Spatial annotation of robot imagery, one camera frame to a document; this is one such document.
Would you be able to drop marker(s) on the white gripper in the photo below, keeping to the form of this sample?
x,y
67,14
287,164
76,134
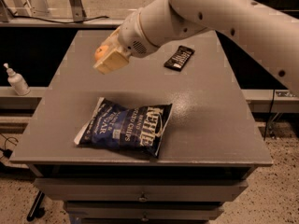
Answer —
x,y
132,34

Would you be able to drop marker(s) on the orange fruit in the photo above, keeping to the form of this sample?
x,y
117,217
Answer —
x,y
100,52

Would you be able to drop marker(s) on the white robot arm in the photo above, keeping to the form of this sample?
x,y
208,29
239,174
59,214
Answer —
x,y
268,36

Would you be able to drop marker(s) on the blue Kettle chip bag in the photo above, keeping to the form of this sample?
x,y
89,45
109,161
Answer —
x,y
113,126

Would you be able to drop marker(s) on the black snack bar wrapper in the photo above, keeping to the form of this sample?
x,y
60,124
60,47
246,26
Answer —
x,y
178,60

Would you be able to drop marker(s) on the white pump bottle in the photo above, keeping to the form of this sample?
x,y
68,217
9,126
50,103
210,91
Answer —
x,y
16,81

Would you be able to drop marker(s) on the grey drawer cabinet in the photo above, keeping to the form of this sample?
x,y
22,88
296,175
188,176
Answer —
x,y
210,134

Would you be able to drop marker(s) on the top grey drawer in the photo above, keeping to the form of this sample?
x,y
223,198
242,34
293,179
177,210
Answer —
x,y
140,190

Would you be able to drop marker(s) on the grey drawer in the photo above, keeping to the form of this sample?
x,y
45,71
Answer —
x,y
140,190
143,211

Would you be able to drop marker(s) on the grey metal bracket leg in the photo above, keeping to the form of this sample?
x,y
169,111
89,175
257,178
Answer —
x,y
78,11

